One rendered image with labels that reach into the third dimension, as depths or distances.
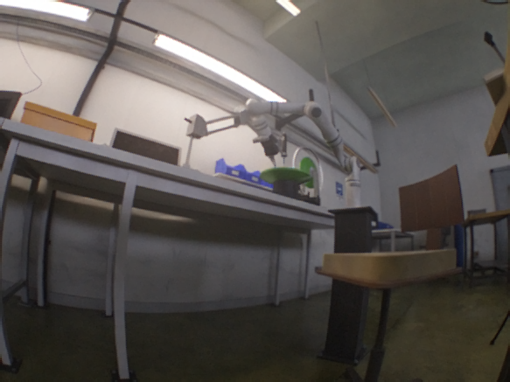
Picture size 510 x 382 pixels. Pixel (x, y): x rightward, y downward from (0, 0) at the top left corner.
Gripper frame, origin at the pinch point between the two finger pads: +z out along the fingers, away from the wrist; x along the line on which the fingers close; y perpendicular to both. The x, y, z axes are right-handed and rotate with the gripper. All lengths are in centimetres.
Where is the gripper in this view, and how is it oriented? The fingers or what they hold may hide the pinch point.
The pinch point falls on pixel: (275, 165)
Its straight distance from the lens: 122.4
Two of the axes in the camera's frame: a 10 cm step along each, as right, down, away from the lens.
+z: 3.8, 7.6, 5.3
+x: -8.6, 0.7, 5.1
